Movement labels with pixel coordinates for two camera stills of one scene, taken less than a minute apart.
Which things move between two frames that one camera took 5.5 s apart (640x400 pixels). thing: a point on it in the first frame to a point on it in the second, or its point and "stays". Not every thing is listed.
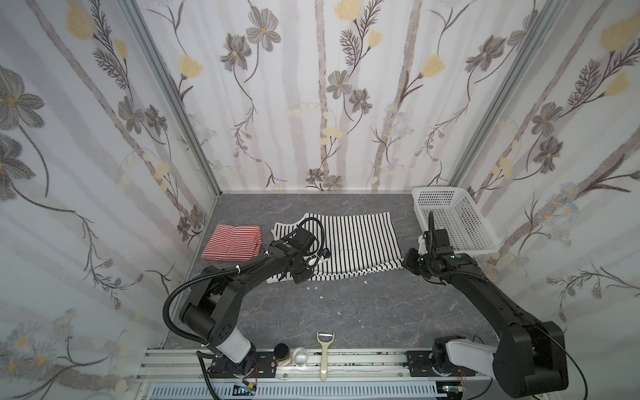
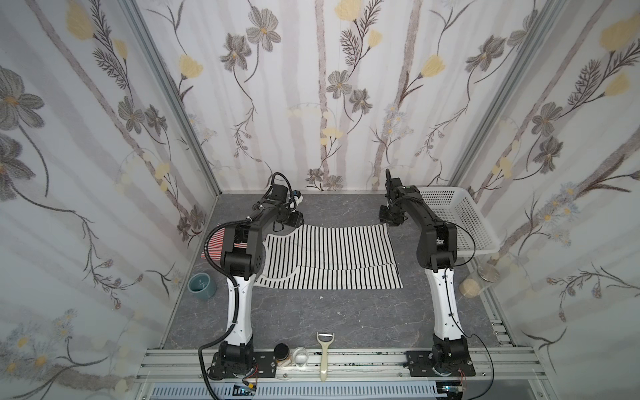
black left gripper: (307, 262) to (292, 217)
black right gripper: (433, 240) to (390, 215)
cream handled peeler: (326, 340) stays
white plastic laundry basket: (454, 211) stays
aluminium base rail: (337, 367) stays
